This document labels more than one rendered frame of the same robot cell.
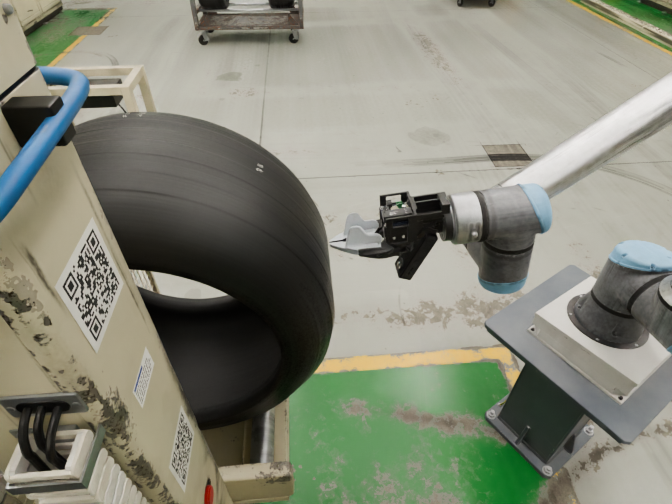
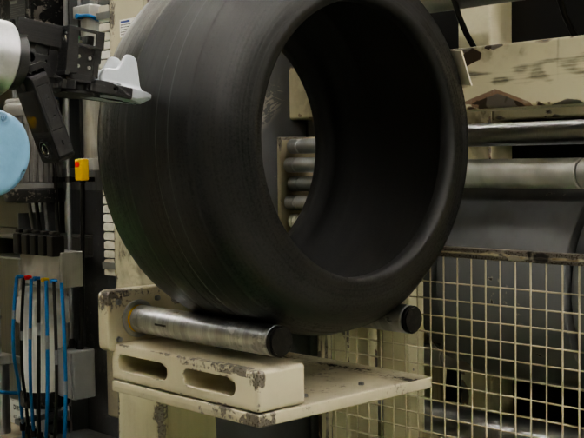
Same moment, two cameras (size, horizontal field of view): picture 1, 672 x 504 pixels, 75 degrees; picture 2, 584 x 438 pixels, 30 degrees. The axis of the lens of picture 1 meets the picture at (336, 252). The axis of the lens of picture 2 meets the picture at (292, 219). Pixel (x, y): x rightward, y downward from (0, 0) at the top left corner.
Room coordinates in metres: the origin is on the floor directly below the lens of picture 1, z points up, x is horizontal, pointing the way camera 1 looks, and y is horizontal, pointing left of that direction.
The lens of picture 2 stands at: (1.86, -0.75, 1.15)
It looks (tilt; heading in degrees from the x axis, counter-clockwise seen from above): 3 degrees down; 142
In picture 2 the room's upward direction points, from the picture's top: 1 degrees counter-clockwise
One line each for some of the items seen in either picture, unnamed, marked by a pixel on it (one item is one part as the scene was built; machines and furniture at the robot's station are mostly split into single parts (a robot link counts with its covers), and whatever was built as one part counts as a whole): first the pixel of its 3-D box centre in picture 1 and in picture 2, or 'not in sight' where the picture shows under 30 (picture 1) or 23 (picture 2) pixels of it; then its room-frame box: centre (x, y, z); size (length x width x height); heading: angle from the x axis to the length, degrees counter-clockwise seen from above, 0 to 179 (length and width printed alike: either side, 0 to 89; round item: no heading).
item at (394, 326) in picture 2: not in sight; (335, 309); (0.47, 0.43, 0.90); 0.35 x 0.05 x 0.05; 5
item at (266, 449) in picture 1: (264, 390); (203, 328); (0.50, 0.15, 0.90); 0.35 x 0.05 x 0.05; 5
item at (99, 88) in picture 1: (107, 139); not in sight; (2.56, 1.46, 0.40); 0.60 x 0.35 x 0.80; 95
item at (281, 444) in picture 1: (267, 407); (202, 371); (0.49, 0.15, 0.84); 0.36 x 0.09 x 0.06; 5
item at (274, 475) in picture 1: (183, 486); (202, 308); (0.30, 0.28, 0.90); 0.40 x 0.03 x 0.10; 95
